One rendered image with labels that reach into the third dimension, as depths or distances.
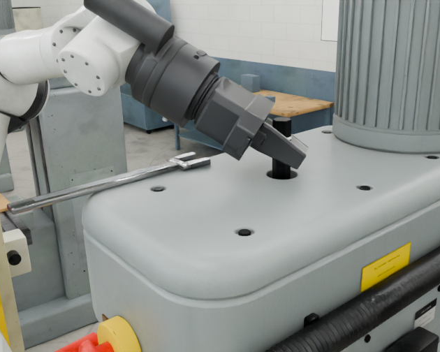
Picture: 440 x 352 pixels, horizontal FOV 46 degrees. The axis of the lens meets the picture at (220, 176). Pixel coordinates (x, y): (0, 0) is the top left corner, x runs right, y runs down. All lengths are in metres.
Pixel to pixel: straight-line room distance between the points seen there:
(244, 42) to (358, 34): 6.29
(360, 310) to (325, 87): 5.58
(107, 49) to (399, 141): 0.38
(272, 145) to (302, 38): 5.68
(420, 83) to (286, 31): 5.76
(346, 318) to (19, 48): 0.52
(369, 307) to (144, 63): 0.34
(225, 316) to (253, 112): 0.22
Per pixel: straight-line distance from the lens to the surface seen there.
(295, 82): 6.36
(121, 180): 0.59
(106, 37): 0.59
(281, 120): 0.59
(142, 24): 0.57
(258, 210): 0.51
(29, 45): 0.72
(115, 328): 0.53
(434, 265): 0.62
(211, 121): 0.56
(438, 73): 0.70
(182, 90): 0.56
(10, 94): 0.80
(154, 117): 8.06
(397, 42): 0.68
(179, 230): 0.48
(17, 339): 2.63
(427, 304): 0.74
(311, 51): 6.16
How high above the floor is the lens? 2.10
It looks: 20 degrees down
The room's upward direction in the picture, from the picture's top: 2 degrees counter-clockwise
